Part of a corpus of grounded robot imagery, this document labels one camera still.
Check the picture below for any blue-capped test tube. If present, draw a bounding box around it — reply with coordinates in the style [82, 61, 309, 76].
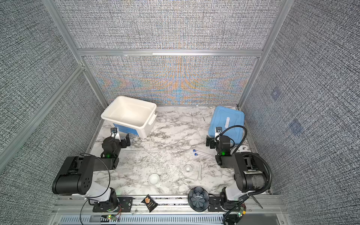
[194, 153, 215, 160]
[193, 149, 215, 157]

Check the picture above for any white plastic storage bin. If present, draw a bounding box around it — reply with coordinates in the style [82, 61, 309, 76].
[101, 96, 157, 138]

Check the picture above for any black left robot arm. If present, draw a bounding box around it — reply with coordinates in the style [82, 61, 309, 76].
[52, 135, 131, 212]

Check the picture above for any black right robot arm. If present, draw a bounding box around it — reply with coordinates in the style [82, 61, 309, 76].
[206, 136, 272, 211]

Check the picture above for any blue plastic bin lid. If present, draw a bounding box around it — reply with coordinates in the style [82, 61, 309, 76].
[208, 106, 245, 144]

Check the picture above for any white round device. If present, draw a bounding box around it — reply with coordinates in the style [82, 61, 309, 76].
[236, 145, 251, 153]

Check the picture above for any small white mortar bowl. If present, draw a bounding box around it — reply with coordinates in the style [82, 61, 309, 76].
[184, 165, 192, 173]

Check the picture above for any white round dish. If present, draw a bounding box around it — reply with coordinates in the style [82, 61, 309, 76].
[148, 173, 160, 185]

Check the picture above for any black snack packet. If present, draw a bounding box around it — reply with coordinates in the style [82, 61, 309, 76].
[141, 195, 158, 212]

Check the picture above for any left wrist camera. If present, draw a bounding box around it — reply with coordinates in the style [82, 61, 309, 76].
[110, 127, 118, 138]

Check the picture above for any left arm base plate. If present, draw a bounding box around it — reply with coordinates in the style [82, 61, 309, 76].
[92, 197, 134, 213]

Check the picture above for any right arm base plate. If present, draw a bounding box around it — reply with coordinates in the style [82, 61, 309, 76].
[208, 196, 226, 212]

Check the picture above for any aluminium front rail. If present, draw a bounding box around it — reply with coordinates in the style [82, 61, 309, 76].
[47, 195, 292, 225]

